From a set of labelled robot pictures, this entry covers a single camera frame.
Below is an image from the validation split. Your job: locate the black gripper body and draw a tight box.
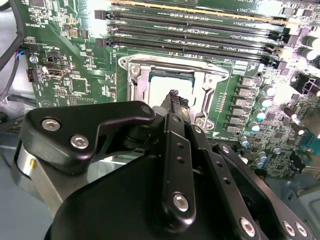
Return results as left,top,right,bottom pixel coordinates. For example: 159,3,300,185
43,149,239,240

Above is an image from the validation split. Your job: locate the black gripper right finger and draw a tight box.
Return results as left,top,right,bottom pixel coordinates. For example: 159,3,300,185
178,95,314,240

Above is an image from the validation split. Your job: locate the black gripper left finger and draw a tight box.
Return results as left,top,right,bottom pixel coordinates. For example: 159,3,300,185
19,88,198,226

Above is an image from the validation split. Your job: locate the silver CPU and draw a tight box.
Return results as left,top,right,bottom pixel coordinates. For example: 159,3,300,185
148,70,198,111

